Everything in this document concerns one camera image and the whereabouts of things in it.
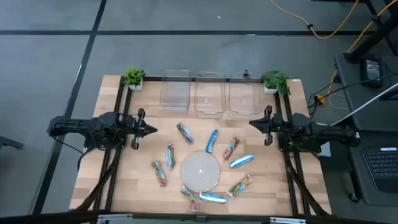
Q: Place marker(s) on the blue granola bar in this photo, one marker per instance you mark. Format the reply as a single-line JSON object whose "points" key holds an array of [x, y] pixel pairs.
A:
{"points": [[242, 160], [212, 141], [213, 198]]}

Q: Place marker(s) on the black stand legs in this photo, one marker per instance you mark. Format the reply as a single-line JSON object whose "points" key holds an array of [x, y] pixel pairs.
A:
{"points": [[370, 40]]}

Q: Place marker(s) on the black aluminium frame rails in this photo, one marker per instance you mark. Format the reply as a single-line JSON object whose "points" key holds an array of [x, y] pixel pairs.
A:
{"points": [[288, 174], [114, 174]]}

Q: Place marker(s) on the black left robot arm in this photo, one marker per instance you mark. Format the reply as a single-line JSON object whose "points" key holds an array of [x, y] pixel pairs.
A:
{"points": [[77, 124]]}

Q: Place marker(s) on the yellow plug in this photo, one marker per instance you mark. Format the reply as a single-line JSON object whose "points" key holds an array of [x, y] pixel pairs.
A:
{"points": [[319, 99]]}

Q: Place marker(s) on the black aluminium frame beam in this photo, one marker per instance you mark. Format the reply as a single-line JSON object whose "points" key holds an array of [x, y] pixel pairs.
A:
{"points": [[199, 219]]}

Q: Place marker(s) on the black aluminium frame rail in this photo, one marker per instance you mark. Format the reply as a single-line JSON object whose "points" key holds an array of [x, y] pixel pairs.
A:
{"points": [[155, 78]]}

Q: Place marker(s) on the clear plastic bin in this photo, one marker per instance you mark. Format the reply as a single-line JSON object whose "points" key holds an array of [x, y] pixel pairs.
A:
{"points": [[175, 90], [245, 93], [210, 93]]}

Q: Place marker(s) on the small black clamp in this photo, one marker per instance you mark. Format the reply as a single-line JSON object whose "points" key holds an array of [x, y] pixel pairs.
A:
{"points": [[246, 74]]}

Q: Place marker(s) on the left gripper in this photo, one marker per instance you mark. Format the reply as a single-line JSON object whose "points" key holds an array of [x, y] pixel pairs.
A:
{"points": [[136, 127]]}

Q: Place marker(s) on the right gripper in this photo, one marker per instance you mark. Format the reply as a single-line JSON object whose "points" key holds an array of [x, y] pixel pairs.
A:
{"points": [[269, 124]]}

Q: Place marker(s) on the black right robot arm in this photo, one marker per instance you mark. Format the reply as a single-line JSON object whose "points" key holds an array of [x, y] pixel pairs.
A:
{"points": [[326, 133]]}

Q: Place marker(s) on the grey chair leg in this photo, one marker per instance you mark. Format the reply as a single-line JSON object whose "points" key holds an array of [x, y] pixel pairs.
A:
{"points": [[9, 142]]}

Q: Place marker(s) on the black power adapter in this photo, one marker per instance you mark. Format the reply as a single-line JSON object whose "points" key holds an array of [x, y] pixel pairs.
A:
{"points": [[371, 70]]}

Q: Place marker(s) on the black laptop keyboard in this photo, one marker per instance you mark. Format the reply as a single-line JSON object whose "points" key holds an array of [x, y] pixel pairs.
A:
{"points": [[382, 168]]}

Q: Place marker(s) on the dark grey desk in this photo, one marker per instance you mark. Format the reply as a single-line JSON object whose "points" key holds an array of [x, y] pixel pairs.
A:
{"points": [[345, 81]]}

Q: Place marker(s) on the green orange granola bar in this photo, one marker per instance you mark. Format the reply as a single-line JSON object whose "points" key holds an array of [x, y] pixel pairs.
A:
{"points": [[239, 186]]}

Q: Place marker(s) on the broad-leaf green potted plant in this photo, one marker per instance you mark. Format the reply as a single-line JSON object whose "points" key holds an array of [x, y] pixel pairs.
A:
{"points": [[275, 81]]}

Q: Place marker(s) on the round woven beige mat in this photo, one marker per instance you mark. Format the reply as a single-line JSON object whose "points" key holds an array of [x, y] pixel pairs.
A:
{"points": [[200, 171]]}

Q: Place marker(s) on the spiky green potted plant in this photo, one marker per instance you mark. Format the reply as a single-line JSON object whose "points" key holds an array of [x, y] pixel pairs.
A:
{"points": [[134, 77]]}

